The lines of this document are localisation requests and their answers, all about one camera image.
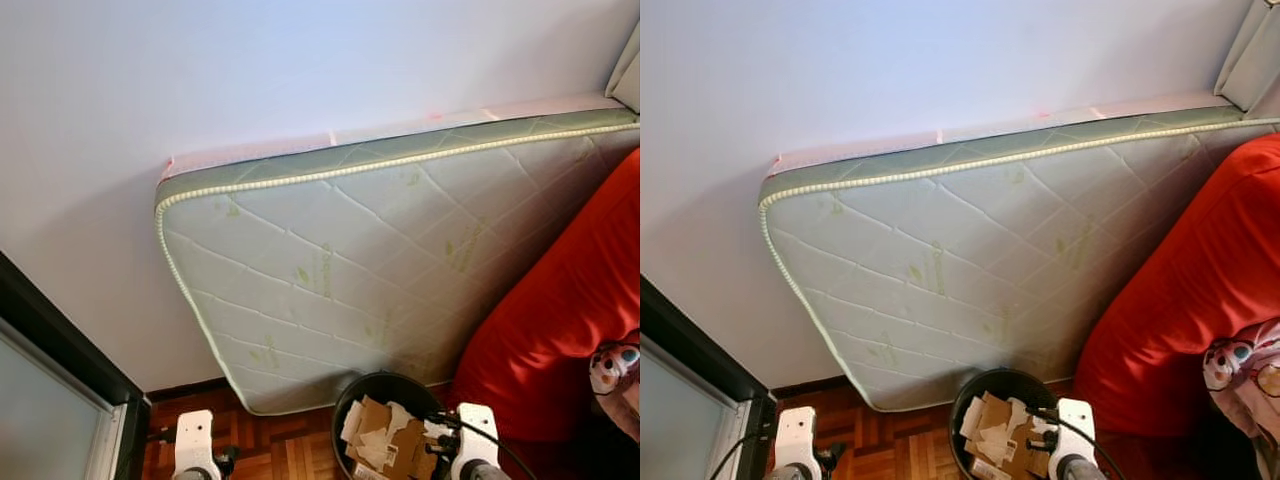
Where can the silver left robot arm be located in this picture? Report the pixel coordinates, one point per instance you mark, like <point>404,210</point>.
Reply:
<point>792,474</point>
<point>193,475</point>

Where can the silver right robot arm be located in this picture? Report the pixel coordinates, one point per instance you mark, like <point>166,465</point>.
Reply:
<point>1078,470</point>
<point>485,472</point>

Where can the white crumpled paper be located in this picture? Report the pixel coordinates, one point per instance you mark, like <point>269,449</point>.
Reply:
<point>398,415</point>
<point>1015,412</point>

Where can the brown cardboard scrap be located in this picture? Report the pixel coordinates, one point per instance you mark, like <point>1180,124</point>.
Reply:
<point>375,425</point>
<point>990,420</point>

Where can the dark wooden baseboard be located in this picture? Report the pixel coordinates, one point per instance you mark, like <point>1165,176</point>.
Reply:
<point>190,390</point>
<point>810,388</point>

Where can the black round waste bin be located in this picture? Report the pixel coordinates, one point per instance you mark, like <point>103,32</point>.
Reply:
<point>990,380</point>
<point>375,385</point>

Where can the frosted glass sliding door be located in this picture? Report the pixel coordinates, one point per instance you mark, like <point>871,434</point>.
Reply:
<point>50,420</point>
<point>680,420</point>

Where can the large red covered cushion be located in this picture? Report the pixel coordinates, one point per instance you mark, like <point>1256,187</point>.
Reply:
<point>1190,280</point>
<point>560,300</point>

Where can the pink cartoon print blanket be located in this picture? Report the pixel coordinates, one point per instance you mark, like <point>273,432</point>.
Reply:
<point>1235,360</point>
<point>612,365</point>

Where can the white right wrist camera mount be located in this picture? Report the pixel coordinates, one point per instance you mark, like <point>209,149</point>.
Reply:
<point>478,425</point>
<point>1078,420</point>

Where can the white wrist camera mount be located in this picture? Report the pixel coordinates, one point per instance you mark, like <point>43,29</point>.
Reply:
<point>478,425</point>
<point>1078,420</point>
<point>798,430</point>
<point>195,435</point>

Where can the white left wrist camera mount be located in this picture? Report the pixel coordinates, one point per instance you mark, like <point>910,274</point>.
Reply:
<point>798,430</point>
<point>195,435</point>

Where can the dark door frame post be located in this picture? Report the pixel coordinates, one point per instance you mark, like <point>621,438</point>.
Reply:
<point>700,355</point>
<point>60,345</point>

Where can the white frame panel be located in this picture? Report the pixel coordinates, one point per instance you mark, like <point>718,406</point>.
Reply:
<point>628,80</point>
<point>1250,60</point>

